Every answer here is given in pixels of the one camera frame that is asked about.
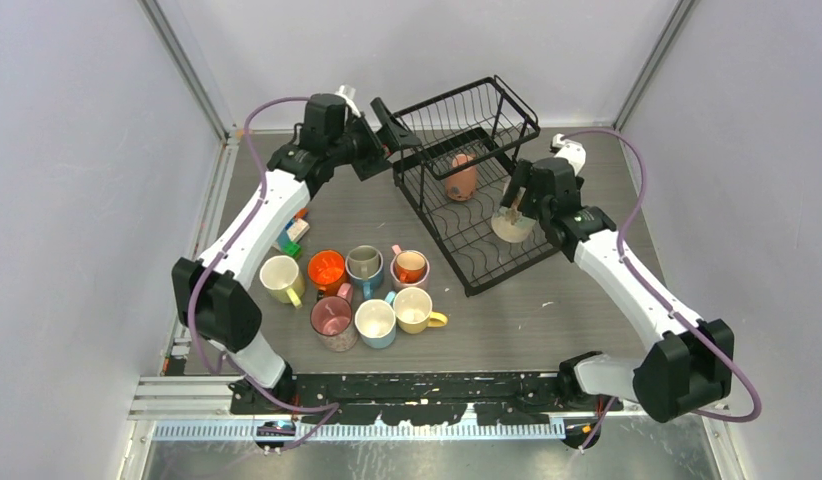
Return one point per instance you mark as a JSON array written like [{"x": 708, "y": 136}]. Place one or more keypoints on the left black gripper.
[{"x": 392, "y": 134}]

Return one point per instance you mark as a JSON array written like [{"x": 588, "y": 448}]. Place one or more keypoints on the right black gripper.
[{"x": 521, "y": 179}]

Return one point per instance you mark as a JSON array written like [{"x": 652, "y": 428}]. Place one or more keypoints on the cream floral mug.
[{"x": 510, "y": 225}]

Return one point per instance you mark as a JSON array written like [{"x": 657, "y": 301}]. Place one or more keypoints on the black wire dish rack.
[{"x": 487, "y": 119}]

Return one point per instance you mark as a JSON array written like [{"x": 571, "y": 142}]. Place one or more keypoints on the beige grey cup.
[{"x": 364, "y": 261}]

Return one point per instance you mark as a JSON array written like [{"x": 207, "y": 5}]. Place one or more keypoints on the small orange cup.
[{"x": 409, "y": 266}]

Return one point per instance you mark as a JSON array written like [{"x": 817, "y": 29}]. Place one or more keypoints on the large orange mug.
[{"x": 327, "y": 272}]

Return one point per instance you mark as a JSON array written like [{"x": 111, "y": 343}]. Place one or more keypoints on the light pink faceted mug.
[{"x": 422, "y": 283}]

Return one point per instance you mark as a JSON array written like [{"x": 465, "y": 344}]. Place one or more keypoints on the yellow mug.
[{"x": 414, "y": 311}]

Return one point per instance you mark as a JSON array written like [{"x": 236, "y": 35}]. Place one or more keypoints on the yellow-green faceted mug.
[{"x": 282, "y": 278}]

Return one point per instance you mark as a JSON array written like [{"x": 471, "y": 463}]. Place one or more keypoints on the light blue faceted mug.
[{"x": 375, "y": 321}]

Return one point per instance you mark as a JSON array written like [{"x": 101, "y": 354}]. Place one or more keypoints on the pink patterned mug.
[{"x": 332, "y": 319}]

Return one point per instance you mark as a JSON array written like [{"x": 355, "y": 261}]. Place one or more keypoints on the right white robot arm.
[{"x": 684, "y": 368}]

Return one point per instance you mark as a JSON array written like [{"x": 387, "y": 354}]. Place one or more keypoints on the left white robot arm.
[{"x": 211, "y": 291}]

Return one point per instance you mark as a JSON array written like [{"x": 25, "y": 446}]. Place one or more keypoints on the salmon pink mug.
[{"x": 461, "y": 185}]

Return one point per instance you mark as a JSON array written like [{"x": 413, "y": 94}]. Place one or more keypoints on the small white toy block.
[{"x": 297, "y": 229}]

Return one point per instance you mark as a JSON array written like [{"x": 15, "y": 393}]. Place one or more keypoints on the small blue toy block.
[{"x": 282, "y": 240}]

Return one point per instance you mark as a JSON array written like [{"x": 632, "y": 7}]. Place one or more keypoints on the small green toy block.
[{"x": 292, "y": 249}]

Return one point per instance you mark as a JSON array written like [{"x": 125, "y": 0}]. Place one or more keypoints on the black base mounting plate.
[{"x": 429, "y": 399}]

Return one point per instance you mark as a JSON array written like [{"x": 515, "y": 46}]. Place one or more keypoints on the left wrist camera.
[{"x": 347, "y": 93}]

